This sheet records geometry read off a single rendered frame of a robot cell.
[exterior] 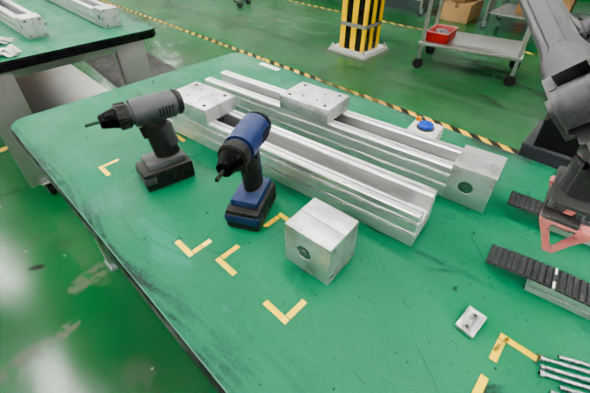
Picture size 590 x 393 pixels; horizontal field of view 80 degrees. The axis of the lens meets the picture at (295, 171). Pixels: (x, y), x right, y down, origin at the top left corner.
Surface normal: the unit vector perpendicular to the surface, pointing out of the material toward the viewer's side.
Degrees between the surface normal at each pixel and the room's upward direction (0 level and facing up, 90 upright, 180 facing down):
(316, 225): 0
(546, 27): 50
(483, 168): 0
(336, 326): 0
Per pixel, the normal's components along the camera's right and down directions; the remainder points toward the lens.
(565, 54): -0.76, -0.45
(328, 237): 0.00, -0.79
